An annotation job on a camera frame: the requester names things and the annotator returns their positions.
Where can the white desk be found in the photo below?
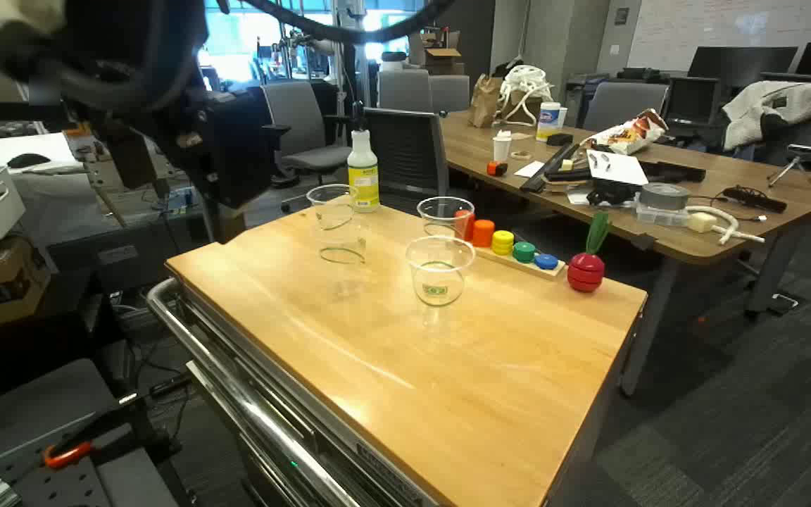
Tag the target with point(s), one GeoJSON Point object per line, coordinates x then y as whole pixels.
{"type": "Point", "coordinates": [49, 145]}

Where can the black remote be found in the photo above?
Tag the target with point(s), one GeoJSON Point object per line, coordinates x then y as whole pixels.
{"type": "Point", "coordinates": [752, 199]}

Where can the yellow toy peg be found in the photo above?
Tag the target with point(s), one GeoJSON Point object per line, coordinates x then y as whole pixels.
{"type": "Point", "coordinates": [503, 244]}

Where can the red toy peg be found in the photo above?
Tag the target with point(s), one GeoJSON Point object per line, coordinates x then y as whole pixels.
{"type": "Point", "coordinates": [465, 226]}

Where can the chips bag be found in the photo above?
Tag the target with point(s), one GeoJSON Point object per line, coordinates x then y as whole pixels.
{"type": "Point", "coordinates": [631, 131]}

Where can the grey round container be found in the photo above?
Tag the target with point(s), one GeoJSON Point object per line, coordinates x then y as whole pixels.
{"type": "Point", "coordinates": [663, 199]}

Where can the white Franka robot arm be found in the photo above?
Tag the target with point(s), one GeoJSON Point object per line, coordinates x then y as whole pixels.
{"type": "Point", "coordinates": [0, 28]}

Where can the brown paper bag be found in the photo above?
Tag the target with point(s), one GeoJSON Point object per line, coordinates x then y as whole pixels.
{"type": "Point", "coordinates": [486, 103]}

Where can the white cloth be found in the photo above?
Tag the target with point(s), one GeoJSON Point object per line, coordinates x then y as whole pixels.
{"type": "Point", "coordinates": [773, 103]}

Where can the small white bottle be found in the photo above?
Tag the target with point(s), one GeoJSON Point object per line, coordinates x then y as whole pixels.
{"type": "Point", "coordinates": [503, 148]}

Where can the red apple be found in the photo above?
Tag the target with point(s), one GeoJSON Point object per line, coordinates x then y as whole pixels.
{"type": "Point", "coordinates": [586, 272]}

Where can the black mesh office chair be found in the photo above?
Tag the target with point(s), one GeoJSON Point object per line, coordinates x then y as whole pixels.
{"type": "Point", "coordinates": [407, 151]}

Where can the black computer mouse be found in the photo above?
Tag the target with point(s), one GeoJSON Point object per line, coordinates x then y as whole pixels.
{"type": "Point", "coordinates": [28, 161]}

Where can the blue toy peg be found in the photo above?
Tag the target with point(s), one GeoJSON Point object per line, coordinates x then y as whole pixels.
{"type": "Point", "coordinates": [544, 259]}

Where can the flat black case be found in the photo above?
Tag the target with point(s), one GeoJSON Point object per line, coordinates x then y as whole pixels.
{"type": "Point", "coordinates": [677, 174]}

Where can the grey metal plate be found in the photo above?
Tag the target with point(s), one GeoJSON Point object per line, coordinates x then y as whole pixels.
{"type": "Point", "coordinates": [20, 413]}

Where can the spray bottle with yellow label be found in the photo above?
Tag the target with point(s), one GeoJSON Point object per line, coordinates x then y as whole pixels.
{"type": "Point", "coordinates": [361, 178]}

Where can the white paper sheet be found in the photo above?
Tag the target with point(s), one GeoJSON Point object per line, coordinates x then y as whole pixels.
{"type": "Point", "coordinates": [617, 169]}

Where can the clear plastic cup green logo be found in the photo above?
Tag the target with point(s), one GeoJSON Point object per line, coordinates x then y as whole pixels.
{"type": "Point", "coordinates": [330, 220]}
{"type": "Point", "coordinates": [442, 212]}
{"type": "Point", "coordinates": [437, 290]}

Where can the wooden top tool cart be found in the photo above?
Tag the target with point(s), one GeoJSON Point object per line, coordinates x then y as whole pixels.
{"type": "Point", "coordinates": [424, 375]}

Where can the green toy peg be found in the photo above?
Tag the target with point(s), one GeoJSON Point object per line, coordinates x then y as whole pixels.
{"type": "Point", "coordinates": [524, 252]}

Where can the small orange object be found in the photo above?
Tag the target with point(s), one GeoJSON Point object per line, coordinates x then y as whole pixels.
{"type": "Point", "coordinates": [497, 169]}

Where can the white wipes canister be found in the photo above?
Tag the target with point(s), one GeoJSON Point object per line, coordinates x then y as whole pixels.
{"type": "Point", "coordinates": [549, 119]}

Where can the orange toy peg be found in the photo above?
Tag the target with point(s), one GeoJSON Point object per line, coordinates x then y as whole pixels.
{"type": "Point", "coordinates": [482, 233]}

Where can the grey office chair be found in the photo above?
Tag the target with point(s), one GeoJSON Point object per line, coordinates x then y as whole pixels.
{"type": "Point", "coordinates": [296, 117]}
{"type": "Point", "coordinates": [403, 90]}
{"type": "Point", "coordinates": [449, 95]}
{"type": "Point", "coordinates": [617, 103]}

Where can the small cardboard box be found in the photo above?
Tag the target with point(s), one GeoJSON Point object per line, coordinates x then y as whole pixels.
{"type": "Point", "coordinates": [442, 62]}

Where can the wooden conference table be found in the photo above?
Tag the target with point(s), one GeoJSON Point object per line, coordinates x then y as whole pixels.
{"type": "Point", "coordinates": [752, 174]}

